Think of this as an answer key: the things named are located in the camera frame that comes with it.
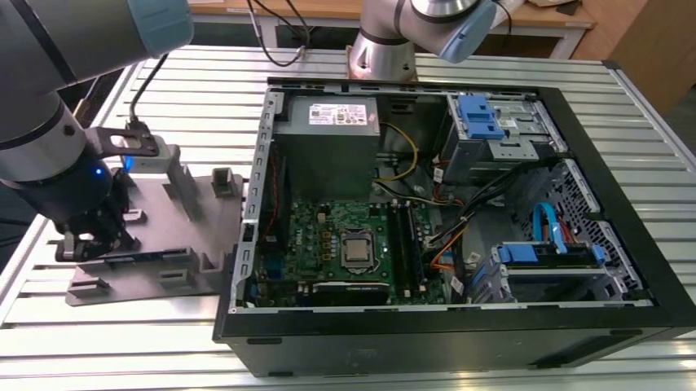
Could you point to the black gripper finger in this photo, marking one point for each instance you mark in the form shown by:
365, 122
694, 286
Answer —
112, 234
70, 246

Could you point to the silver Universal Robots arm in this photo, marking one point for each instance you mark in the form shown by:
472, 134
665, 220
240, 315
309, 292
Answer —
33, 134

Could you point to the green RAM stick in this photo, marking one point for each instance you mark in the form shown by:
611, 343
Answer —
417, 248

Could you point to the gray parts rack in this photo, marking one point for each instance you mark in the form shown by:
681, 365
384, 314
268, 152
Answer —
164, 228

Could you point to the green motherboard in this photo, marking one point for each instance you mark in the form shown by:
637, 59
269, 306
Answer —
316, 244

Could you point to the gray power supply unit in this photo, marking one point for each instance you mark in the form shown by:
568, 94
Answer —
327, 159

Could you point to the silver CPU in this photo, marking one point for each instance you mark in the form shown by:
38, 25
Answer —
357, 249

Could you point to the black graphics card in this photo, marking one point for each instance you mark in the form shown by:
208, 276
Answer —
351, 293

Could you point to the CPU socket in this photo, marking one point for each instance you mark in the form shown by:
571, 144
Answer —
376, 252

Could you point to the black open PC case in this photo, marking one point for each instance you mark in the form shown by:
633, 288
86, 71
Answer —
413, 342

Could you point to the blue drive carrier latch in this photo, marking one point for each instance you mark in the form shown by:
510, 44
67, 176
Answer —
479, 116

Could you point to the blue disk carrier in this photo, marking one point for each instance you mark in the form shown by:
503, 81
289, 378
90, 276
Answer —
522, 252

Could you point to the metal drive cage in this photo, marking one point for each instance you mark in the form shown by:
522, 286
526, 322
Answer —
511, 150

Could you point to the brown wooden cabinet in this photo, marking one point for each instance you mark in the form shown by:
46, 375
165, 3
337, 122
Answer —
647, 53

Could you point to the gray wrist camera with bracket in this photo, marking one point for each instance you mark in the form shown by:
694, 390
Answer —
158, 159

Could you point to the wooden desk white frame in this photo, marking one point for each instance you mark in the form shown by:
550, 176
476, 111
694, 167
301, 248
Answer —
550, 22

